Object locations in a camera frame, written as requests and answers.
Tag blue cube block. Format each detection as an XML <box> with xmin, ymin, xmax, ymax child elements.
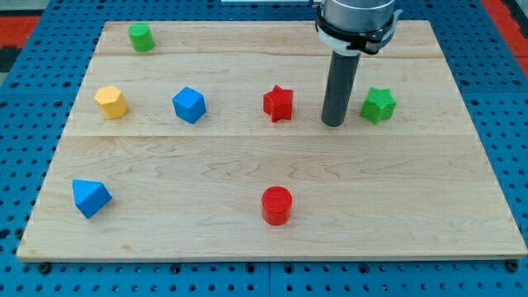
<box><xmin>172</xmin><ymin>87</ymin><xmax>206</xmax><ymax>125</ymax></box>

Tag red cylinder block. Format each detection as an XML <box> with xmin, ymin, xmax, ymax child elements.
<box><xmin>262</xmin><ymin>186</ymin><xmax>293</xmax><ymax>226</ymax></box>

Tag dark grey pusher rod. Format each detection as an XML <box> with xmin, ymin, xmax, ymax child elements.
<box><xmin>321</xmin><ymin>52</ymin><xmax>361</xmax><ymax>127</ymax></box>

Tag light wooden board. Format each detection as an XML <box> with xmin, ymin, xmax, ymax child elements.
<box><xmin>16</xmin><ymin>21</ymin><xmax>527</xmax><ymax>262</ymax></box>

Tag red star block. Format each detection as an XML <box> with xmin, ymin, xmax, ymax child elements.
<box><xmin>263</xmin><ymin>85</ymin><xmax>294</xmax><ymax>122</ymax></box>

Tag green cylinder block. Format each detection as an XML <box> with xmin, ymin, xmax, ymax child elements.
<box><xmin>127</xmin><ymin>22</ymin><xmax>155</xmax><ymax>52</ymax></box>

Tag blue triangle block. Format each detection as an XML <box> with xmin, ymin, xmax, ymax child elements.
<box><xmin>72</xmin><ymin>179</ymin><xmax>112</xmax><ymax>219</ymax></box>

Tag green star block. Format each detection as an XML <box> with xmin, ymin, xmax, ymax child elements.
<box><xmin>361</xmin><ymin>87</ymin><xmax>397</xmax><ymax>125</ymax></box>

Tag yellow hexagon block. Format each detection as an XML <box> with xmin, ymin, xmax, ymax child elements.
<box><xmin>94</xmin><ymin>86</ymin><xmax>128</xmax><ymax>120</ymax></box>

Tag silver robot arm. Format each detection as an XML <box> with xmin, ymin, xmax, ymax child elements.
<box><xmin>322</xmin><ymin>0</ymin><xmax>395</xmax><ymax>32</ymax></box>

